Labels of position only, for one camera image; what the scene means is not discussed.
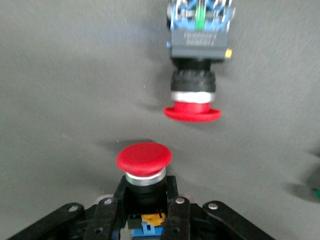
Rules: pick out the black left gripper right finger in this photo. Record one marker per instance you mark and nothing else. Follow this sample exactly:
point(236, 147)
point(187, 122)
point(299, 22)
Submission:
point(180, 220)

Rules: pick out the red mushroom push button switch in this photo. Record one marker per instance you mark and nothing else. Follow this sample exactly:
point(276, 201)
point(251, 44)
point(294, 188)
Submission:
point(143, 157)
point(197, 45)

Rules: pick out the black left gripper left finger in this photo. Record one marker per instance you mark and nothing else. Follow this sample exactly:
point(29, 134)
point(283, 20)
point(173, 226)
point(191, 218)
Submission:
point(100, 220)

